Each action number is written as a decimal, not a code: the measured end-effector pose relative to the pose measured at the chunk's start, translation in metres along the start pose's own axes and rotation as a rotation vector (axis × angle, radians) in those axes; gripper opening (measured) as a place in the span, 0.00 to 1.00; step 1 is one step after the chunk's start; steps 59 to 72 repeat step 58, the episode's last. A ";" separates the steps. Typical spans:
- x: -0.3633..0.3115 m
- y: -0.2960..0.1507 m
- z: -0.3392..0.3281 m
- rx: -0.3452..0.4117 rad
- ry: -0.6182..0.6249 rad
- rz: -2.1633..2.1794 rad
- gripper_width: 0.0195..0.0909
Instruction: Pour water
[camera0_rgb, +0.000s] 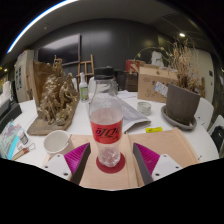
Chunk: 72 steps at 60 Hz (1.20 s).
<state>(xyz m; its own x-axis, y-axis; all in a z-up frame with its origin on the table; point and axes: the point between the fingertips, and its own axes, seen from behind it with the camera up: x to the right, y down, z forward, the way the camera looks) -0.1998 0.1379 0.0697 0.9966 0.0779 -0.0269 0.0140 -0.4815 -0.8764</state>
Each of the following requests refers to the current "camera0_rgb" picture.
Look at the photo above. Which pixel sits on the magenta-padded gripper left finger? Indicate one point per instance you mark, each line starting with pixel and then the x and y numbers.
pixel 75 158

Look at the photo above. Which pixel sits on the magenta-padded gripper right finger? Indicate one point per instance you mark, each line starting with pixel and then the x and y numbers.
pixel 148 159

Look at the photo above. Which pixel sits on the clear red-labelled drink bottle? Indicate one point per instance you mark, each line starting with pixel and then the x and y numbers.
pixel 106 130

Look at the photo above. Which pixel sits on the white ceramic mug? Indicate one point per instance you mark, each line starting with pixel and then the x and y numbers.
pixel 55 143

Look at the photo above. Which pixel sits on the yellow tag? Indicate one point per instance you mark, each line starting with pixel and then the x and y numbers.
pixel 154 129

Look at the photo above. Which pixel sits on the flat round red coaster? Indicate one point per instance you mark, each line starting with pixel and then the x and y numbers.
pixel 115 169

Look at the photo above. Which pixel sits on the grey plant saucer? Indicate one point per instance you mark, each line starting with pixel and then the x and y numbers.
pixel 170 120

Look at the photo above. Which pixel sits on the folded newspaper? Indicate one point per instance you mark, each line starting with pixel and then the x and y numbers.
pixel 131 116

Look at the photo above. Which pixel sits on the small glass jar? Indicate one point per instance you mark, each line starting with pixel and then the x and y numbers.
pixel 144 108

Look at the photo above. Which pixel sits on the small paint jar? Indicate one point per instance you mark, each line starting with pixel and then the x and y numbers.
pixel 23 137

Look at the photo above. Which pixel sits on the golden sculpture on board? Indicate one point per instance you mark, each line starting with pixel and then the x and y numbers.
pixel 56 100

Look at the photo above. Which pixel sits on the dried plant in grey pot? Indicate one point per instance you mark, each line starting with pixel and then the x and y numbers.
pixel 181 103

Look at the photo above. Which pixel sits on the green-labelled spray bottle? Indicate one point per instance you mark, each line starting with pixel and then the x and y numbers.
pixel 83 91

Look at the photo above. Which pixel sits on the colourful painted book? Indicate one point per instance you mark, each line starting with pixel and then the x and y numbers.
pixel 8 138

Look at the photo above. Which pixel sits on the black backpack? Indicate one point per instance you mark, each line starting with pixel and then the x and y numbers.
pixel 218 138

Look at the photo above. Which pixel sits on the white plastic chair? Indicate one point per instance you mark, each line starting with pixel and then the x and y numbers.
pixel 215 121
pixel 205 111

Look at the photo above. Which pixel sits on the brown cardboard box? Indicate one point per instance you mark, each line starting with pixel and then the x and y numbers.
pixel 148 85

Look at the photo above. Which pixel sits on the black flat boxes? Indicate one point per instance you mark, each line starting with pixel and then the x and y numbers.
pixel 8 115

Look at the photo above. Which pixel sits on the wooden figure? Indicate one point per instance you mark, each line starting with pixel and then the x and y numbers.
pixel 202 87

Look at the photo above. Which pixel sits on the wooden easel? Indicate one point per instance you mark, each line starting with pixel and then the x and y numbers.
pixel 86 68

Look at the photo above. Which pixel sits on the red box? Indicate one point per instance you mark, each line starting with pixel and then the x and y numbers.
pixel 131 65

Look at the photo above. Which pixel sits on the black wall screen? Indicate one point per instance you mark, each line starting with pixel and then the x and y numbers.
pixel 60 48

